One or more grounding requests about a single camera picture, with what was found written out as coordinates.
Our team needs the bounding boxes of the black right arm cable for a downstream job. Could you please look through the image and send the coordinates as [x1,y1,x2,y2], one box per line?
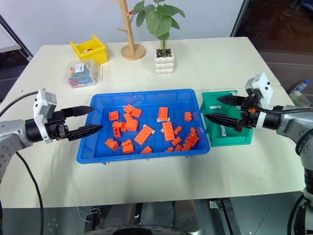
[258,105,313,235]

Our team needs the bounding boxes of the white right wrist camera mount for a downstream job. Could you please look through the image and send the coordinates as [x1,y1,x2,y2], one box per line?
[245,71,274,111]

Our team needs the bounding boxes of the clear plastic water bottle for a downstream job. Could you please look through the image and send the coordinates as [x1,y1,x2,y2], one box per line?
[289,79,312,103]

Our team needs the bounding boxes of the dark slanted frame bar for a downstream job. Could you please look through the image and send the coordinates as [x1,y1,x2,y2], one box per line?
[0,14,34,62]

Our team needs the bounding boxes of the yellow plastic bin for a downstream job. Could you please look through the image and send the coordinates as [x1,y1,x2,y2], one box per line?
[70,34,109,66]

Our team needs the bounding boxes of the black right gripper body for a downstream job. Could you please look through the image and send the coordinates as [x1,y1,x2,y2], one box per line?
[235,95,260,134]

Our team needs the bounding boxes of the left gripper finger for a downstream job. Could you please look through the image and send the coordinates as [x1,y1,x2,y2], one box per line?
[61,105,96,118]
[67,124,104,142]

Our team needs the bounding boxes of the large rounded orange block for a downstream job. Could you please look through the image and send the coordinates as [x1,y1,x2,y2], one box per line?
[125,118,139,132]

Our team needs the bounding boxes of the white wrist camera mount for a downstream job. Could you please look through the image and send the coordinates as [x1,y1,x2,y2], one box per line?
[245,71,274,111]
[33,89,58,144]

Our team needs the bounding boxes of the grey upright post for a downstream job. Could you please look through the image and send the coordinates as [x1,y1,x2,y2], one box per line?
[229,0,248,38]

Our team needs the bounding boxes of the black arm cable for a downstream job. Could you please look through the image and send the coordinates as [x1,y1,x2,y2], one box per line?
[258,105,313,235]
[0,91,45,235]

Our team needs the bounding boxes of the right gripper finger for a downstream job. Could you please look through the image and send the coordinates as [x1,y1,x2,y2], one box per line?
[216,95,246,107]
[203,113,240,131]

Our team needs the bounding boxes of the clear plastic box with toys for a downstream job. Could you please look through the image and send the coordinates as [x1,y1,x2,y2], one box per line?
[64,59,104,90]

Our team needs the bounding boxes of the green plastic bin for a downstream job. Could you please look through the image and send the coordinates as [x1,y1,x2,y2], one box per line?
[200,90,254,148]

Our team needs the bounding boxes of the wooden tree stand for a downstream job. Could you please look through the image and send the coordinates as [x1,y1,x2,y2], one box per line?
[111,0,147,60]

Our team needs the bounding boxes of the potted plant in white pot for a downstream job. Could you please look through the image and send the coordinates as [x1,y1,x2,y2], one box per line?
[132,0,186,75]

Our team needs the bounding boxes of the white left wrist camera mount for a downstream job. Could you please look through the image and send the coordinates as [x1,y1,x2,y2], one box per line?
[33,89,58,144]

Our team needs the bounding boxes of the blue plastic tray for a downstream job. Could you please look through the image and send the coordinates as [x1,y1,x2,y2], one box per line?
[76,88,211,165]

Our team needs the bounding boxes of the black metal table leg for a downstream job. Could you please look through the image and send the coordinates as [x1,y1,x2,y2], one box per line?
[84,207,102,233]
[209,198,242,235]

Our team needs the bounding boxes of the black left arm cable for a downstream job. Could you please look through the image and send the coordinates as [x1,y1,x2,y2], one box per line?
[0,91,45,235]

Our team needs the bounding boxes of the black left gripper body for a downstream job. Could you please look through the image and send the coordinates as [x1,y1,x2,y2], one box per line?
[45,109,71,141]

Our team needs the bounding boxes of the long flat orange block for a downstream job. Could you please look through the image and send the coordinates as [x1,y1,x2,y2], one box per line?
[161,121,176,142]
[134,127,154,145]

